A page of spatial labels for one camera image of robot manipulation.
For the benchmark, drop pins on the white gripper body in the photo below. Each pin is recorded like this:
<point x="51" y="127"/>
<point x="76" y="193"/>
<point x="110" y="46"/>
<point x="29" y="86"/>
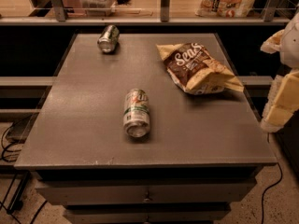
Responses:
<point x="291" y="46"/>

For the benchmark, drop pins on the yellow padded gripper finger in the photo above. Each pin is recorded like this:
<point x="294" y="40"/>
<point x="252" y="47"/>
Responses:
<point x="273" y="43"/>
<point x="285" y="104"/>

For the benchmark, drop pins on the white 7up can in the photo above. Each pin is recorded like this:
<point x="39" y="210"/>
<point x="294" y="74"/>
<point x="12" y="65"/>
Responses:
<point x="136" y="115"/>

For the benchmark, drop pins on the green soda can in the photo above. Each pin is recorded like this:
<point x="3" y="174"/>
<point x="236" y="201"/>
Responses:
<point x="108" y="40"/>

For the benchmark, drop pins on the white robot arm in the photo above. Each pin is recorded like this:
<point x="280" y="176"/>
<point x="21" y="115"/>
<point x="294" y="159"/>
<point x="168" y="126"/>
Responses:
<point x="289" y="54"/>

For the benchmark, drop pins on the colourful snack bag on shelf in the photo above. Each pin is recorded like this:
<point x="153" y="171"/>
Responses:
<point x="224" y="8"/>

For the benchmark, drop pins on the brown chip bag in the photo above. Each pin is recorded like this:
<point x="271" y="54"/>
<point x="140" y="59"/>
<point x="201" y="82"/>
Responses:
<point x="195" y="71"/>

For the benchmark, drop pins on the upper drawer front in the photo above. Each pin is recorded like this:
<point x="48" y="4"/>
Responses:
<point x="94" y="192"/>

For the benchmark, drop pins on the drawer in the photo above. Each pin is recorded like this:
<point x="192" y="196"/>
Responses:
<point x="94" y="192"/>
<point x="148" y="213"/>

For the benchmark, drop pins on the lower drawer front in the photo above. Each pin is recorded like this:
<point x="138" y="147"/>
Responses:
<point x="148" y="213"/>

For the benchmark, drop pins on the grey drawer cabinet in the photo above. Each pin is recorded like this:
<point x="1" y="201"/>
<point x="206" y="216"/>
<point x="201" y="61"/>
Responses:
<point x="118" y="142"/>

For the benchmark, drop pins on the clear plastic container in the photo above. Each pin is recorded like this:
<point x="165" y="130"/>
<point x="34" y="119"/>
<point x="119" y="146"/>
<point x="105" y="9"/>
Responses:
<point x="99" y="8"/>

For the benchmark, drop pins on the grey shelf rail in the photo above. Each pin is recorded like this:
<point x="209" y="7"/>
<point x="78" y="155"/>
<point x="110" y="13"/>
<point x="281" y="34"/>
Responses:
<point x="139" y="21"/>

